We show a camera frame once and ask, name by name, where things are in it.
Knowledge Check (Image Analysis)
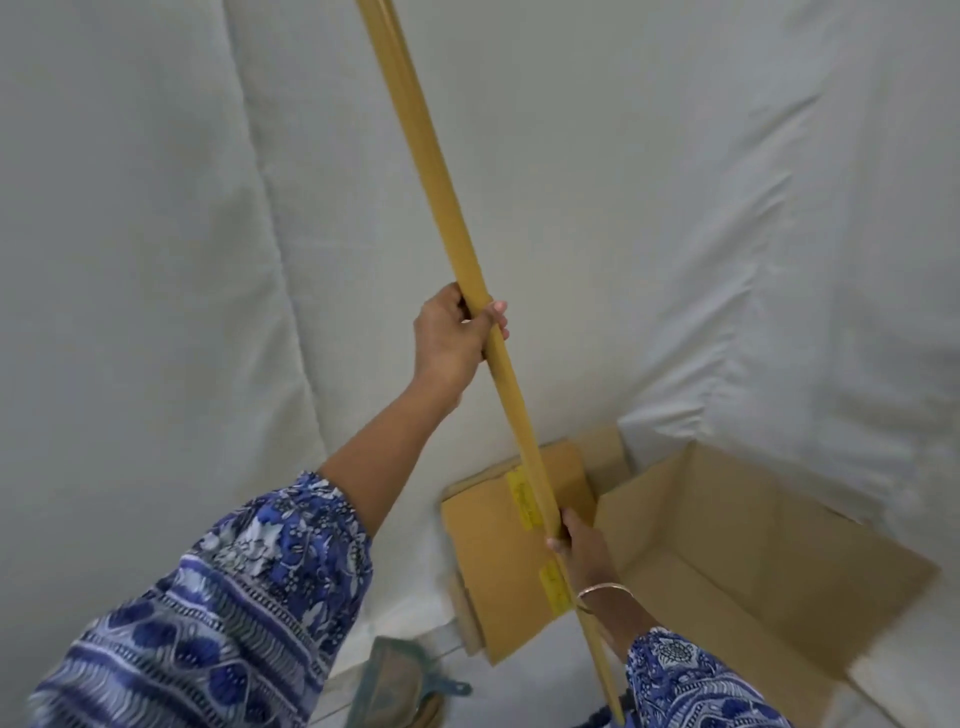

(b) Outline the person's right forearm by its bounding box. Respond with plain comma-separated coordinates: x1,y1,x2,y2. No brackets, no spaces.
576,588,658,663

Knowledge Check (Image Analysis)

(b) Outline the teal plastic dustpan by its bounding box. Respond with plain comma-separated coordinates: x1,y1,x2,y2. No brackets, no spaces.
352,636,474,728

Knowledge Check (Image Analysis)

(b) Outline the white cloth sheet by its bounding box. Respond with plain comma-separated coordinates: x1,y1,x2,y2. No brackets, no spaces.
0,0,960,728

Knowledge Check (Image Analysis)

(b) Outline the open brown cardboard box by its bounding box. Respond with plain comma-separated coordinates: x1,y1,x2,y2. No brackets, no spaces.
438,426,942,728

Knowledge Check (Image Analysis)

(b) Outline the thin gold bangle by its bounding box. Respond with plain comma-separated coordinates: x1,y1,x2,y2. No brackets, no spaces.
573,582,636,613

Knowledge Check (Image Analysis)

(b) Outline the person's left forearm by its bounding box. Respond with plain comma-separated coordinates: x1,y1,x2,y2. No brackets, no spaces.
318,375,468,538

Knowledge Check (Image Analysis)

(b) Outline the long yellow wooden stick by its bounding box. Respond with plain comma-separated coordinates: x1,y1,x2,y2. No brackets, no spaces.
354,0,628,726

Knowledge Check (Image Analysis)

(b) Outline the blue white patterned garment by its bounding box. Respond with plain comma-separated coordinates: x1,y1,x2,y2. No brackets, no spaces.
26,471,796,728

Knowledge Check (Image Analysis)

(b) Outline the person's right hand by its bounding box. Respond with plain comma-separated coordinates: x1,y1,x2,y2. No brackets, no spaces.
546,508,631,610

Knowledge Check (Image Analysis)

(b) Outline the person's left hand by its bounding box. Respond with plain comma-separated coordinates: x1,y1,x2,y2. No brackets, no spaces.
413,282,511,400

